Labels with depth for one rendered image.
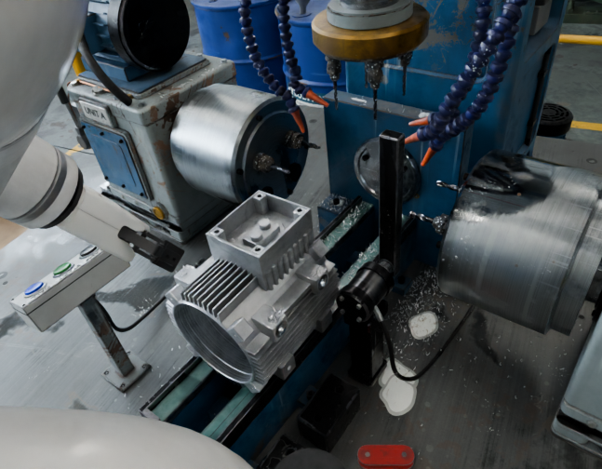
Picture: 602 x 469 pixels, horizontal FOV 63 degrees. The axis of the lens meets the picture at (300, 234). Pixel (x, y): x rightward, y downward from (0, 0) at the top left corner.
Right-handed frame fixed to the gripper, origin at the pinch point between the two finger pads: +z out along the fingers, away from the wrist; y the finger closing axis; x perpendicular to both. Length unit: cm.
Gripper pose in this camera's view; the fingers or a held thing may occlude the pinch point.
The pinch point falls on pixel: (149, 246)
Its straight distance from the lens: 66.4
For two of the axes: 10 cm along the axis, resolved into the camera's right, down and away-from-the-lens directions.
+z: 3.9, 3.7, 8.4
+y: 7.9, 3.4, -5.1
